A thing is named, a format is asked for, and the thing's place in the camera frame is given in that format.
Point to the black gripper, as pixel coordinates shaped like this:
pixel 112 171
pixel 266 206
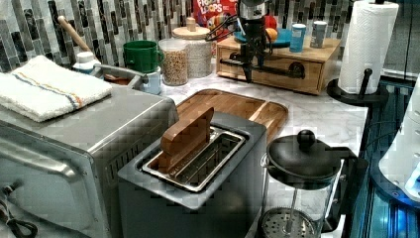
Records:
pixel 251 15

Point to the black drawer handle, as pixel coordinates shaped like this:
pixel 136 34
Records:
pixel 267 67

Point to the wooden drawer box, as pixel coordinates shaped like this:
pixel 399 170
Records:
pixel 308 72

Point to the orange fruit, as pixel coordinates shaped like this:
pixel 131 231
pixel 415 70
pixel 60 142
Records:
pixel 271 34

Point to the blue plate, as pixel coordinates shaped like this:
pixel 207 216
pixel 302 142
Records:
pixel 282 41

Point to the red apple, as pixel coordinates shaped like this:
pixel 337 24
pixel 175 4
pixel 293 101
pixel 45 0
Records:
pixel 270 22

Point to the blue shaker white cap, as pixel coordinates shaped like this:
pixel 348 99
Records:
pixel 297 38

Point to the wooden tray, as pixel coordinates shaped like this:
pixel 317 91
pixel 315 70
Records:
pixel 270 114

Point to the glass jar wooden lid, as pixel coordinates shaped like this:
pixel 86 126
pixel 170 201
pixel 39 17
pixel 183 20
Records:
pixel 199 51

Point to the cereal box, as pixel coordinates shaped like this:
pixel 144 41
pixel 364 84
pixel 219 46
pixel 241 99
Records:
pixel 211 13

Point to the grey shaker white cap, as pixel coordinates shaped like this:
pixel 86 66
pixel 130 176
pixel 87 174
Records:
pixel 318 34

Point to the plastic cereal container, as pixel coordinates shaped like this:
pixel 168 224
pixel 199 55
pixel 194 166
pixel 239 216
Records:
pixel 174 64

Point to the wooden toast slice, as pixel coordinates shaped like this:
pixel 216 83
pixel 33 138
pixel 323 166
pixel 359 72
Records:
pixel 188 135

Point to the green mug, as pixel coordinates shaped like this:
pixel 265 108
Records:
pixel 142 56

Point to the black paper towel holder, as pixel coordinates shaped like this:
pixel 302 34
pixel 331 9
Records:
pixel 361 98

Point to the paper towel roll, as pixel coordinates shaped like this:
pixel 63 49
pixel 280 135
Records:
pixel 367 44

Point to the black french press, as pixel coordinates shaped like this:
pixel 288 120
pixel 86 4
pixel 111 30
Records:
pixel 307 186

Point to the dark grey toaster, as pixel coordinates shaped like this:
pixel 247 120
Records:
pixel 215 194

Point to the blue bottle white cap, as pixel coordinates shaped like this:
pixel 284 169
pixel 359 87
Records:
pixel 85 62

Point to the wooden spoon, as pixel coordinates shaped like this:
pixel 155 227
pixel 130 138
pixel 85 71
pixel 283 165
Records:
pixel 73 34

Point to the white striped towel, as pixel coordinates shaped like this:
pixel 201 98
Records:
pixel 42 90

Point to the silver toaster oven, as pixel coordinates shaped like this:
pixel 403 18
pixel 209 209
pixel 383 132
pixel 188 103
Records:
pixel 62 175

